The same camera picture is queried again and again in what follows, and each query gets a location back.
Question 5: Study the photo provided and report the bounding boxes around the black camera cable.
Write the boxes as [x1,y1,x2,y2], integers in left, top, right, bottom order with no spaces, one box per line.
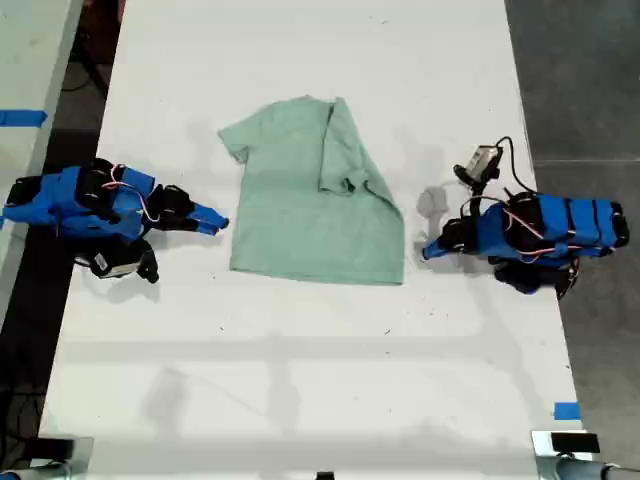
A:
[494,135,537,195]

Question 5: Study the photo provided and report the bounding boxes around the black camera box silver label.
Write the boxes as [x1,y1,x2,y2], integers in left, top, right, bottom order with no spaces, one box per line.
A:
[88,238,162,285]

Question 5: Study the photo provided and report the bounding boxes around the pale green T-shirt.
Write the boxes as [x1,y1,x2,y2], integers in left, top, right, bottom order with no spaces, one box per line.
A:
[217,93,405,287]

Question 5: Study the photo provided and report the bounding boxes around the small black box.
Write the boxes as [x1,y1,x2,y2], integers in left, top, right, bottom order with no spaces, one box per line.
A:
[38,437,77,459]
[550,433,601,454]

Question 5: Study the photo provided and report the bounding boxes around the black camera box grey face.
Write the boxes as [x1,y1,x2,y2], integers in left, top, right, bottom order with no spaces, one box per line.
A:
[453,144,503,194]

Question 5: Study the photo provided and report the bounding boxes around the black floor cables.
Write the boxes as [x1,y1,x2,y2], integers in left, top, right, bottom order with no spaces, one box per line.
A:
[0,382,44,454]

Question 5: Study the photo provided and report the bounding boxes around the white side table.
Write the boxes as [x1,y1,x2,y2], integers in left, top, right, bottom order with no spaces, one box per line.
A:
[0,0,85,324]

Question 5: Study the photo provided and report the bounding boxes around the long blue tape strip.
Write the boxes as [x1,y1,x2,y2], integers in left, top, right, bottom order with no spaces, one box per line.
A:
[0,108,49,128]

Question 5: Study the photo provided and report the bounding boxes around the metal table clamp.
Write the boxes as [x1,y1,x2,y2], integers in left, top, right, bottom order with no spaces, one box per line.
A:
[35,435,96,480]
[530,429,602,480]

